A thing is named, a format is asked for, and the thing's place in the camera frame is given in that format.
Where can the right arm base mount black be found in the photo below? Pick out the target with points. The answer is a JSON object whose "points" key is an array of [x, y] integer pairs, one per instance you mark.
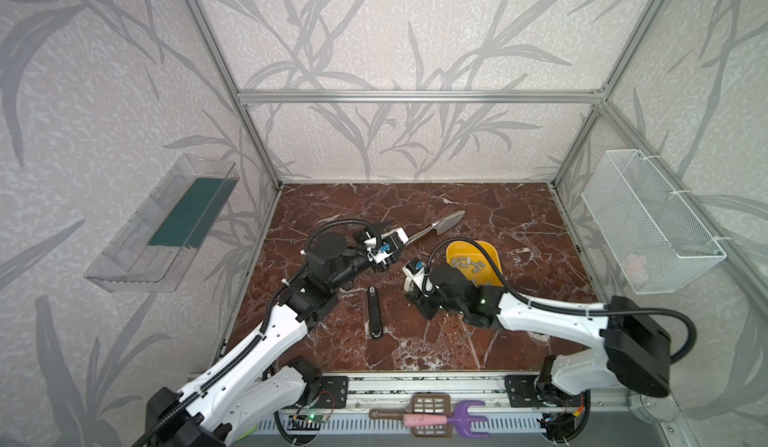
{"points": [[528, 390]]}

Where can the purple toy rake pink handle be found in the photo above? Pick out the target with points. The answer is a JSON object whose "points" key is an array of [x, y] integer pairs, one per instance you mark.
{"points": [[450, 419]]}

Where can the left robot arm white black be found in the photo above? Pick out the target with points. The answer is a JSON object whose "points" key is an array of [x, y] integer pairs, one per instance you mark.
{"points": [[231, 397]]}

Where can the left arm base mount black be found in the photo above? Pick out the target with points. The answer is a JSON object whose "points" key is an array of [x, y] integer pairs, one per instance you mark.
{"points": [[325, 392]]}

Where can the pink object in basket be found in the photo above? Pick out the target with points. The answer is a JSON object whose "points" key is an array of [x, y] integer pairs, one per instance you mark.
{"points": [[635, 268]]}

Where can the green sponge in bin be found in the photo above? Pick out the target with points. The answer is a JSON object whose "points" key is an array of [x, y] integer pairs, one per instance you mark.
{"points": [[190, 220]]}

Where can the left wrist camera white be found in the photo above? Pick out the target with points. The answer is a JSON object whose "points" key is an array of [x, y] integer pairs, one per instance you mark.
{"points": [[391, 248]]}

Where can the silver metal trowel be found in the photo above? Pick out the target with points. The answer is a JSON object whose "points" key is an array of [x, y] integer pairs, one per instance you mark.
{"points": [[440, 227]]}

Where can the round metal tin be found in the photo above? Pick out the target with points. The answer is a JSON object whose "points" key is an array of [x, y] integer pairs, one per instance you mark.
{"points": [[652, 410]]}

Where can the white wire mesh basket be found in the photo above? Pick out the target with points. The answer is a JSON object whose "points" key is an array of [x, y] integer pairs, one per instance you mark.
{"points": [[639, 212]]}

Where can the brown toy spatula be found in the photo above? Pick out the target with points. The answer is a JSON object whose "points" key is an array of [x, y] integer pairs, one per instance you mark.
{"points": [[381, 414]]}

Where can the clear plastic wall bin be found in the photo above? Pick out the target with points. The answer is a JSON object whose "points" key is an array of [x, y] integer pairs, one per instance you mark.
{"points": [[128, 264]]}

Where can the yellow plastic tray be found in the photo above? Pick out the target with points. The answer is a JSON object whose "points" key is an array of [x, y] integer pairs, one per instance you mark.
{"points": [[472, 263]]}

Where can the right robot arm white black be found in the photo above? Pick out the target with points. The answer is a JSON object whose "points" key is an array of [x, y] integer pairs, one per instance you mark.
{"points": [[623, 344]]}

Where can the black stapler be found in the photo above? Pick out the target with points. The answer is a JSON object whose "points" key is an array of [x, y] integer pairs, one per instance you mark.
{"points": [[376, 329]]}

